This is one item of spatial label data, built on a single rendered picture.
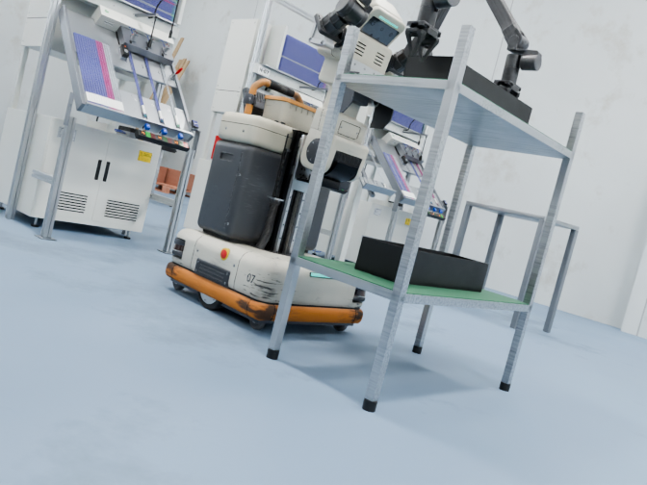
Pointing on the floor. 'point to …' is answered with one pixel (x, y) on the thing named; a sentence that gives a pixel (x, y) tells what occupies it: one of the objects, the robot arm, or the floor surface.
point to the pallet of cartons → (167, 177)
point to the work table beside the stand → (530, 253)
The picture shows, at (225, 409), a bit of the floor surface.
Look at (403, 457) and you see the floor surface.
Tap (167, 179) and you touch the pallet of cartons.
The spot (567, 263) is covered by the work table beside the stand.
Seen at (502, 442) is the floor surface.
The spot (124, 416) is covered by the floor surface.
